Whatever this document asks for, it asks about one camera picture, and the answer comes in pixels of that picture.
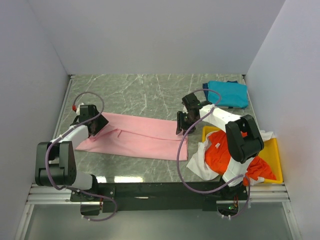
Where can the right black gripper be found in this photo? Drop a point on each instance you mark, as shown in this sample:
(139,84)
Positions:
(180,124)

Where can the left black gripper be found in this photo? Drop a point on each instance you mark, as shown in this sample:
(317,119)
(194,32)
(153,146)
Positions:
(102,122)

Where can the pink t shirt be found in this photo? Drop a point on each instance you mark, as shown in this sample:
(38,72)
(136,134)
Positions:
(135,136)

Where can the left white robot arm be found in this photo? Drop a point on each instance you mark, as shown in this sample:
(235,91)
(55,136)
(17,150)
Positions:
(55,160)

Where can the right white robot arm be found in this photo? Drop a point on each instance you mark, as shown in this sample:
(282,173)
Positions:
(243,138)

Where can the folded teal t shirt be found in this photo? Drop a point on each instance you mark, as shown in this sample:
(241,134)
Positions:
(233,94)

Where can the orange t shirt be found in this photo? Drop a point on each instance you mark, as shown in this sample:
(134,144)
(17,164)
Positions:
(217,155)

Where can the white t shirt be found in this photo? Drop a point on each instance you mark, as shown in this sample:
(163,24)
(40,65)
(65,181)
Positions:
(212,159)

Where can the black base beam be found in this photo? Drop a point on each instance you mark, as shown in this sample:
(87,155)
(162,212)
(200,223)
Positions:
(152,196)

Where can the yellow plastic bin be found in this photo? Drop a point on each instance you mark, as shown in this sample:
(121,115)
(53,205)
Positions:
(275,160)

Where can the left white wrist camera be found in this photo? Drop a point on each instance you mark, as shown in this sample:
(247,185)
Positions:
(76,108)

